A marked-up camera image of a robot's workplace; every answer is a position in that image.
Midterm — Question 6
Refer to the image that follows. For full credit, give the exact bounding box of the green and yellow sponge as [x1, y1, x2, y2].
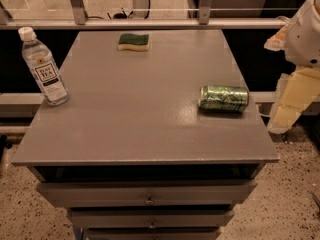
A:
[118, 33, 149, 51]

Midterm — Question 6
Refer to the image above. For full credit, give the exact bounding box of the bottom grey drawer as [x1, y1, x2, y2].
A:
[87, 228, 221, 240]

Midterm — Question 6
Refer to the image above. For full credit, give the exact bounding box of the clear tea water bottle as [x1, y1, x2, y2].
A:
[18, 27, 69, 106]

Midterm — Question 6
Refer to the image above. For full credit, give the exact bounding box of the top grey drawer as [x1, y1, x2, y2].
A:
[37, 180, 257, 208]

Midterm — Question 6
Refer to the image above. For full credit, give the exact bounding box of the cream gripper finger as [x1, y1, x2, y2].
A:
[264, 26, 288, 51]
[267, 67, 320, 134]

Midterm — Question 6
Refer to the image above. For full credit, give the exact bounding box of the grey drawer cabinet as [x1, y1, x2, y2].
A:
[11, 29, 280, 240]

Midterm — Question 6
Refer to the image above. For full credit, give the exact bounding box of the grey metal railing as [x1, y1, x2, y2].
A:
[0, 0, 288, 30]

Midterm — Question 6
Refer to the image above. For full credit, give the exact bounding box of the grey drawer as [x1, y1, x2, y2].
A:
[68, 207, 234, 229]
[37, 180, 257, 208]
[87, 228, 221, 240]

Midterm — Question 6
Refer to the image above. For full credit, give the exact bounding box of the green soda can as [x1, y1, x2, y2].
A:
[198, 85, 249, 113]

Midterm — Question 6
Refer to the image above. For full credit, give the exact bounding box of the middle grey drawer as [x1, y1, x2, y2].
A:
[68, 207, 234, 229]

